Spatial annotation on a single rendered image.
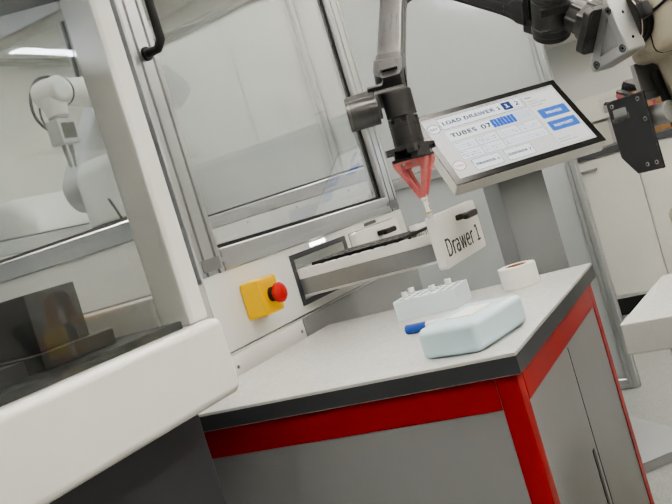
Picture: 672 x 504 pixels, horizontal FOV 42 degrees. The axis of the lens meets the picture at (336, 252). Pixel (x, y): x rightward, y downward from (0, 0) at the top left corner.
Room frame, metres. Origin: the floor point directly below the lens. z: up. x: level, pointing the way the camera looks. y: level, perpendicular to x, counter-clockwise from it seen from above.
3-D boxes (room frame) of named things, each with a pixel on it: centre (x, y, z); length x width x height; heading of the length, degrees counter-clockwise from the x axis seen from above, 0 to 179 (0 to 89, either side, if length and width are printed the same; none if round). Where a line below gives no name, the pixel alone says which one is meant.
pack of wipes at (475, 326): (1.21, -0.15, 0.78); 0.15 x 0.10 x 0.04; 141
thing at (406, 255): (1.93, -0.07, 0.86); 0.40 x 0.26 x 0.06; 63
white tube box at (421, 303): (1.62, -0.15, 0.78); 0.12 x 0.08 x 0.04; 63
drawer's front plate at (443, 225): (1.84, -0.26, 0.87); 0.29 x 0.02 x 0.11; 153
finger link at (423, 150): (1.62, -0.18, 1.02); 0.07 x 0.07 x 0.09; 62
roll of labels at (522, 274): (1.60, -0.31, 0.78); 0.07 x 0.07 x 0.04
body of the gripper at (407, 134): (1.62, -0.19, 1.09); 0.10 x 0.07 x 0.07; 152
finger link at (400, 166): (1.63, -0.19, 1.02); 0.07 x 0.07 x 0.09; 62
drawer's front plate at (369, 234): (2.26, -0.12, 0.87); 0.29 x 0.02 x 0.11; 153
